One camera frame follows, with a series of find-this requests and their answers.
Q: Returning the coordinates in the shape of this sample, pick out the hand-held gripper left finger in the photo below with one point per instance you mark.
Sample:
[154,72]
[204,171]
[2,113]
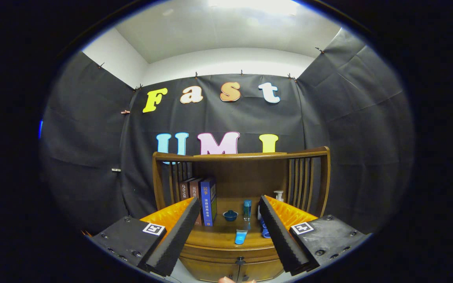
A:
[175,239]

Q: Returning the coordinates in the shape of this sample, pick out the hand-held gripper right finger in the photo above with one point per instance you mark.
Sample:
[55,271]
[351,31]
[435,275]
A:
[279,236]

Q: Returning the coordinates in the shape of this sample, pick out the light blue tube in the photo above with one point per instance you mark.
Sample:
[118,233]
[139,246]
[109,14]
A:
[241,237]

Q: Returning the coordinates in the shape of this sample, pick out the wooden drawer with black knob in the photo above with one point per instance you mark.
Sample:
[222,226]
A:
[210,255]

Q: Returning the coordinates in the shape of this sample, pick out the wooden cabinet door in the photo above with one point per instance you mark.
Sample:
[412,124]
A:
[210,272]
[260,271]

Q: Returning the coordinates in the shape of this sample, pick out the wooden countertop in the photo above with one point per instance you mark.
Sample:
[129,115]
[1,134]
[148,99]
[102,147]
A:
[218,236]

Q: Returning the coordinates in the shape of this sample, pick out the wooden cabinet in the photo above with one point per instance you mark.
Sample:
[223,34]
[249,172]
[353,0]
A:
[242,177]

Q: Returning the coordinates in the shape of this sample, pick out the blue folded towel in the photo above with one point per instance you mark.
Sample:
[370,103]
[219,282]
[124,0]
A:
[265,232]

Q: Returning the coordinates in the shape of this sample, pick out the white pump bottle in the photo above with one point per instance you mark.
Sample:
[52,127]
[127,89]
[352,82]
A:
[278,195]

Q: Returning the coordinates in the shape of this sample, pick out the teal bottle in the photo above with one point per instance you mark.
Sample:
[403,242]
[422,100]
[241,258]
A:
[247,210]

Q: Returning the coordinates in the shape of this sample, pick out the blue book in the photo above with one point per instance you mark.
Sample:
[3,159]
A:
[207,204]

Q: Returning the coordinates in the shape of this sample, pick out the brown book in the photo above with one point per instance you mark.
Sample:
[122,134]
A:
[184,190]
[195,188]

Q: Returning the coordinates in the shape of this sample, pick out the dark blue lidded cup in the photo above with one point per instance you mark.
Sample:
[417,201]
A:
[230,215]

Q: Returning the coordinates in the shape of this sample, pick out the black backdrop cloth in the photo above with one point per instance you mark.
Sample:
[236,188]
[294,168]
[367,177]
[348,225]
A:
[328,129]

